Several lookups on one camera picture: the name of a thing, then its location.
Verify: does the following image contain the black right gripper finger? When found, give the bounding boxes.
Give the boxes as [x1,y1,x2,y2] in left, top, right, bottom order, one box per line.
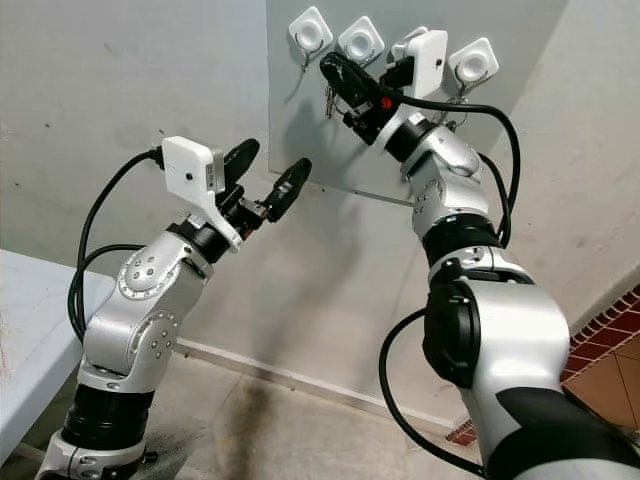
[321,60,379,113]
[330,52,386,99]

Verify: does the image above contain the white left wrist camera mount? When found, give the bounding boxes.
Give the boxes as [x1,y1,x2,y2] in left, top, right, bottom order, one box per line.
[162,135,228,251]

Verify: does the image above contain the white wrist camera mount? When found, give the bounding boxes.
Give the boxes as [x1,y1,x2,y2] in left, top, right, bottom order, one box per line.
[162,135,228,251]
[390,29,450,101]

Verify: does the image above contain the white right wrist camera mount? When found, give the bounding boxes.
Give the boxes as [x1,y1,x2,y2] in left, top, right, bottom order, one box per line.
[390,29,450,101]

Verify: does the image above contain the white square wall hook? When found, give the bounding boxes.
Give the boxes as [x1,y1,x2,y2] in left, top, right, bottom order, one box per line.
[287,6,334,73]
[388,25,429,53]
[338,15,385,66]
[448,37,500,101]

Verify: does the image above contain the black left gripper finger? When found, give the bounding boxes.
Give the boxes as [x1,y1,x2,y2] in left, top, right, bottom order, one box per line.
[263,157,313,225]
[222,137,261,189]

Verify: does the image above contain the metal keys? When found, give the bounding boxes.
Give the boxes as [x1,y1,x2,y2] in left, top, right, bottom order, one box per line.
[322,85,341,119]

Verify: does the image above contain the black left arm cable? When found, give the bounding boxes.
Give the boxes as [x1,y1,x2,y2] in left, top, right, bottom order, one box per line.
[67,147,167,343]

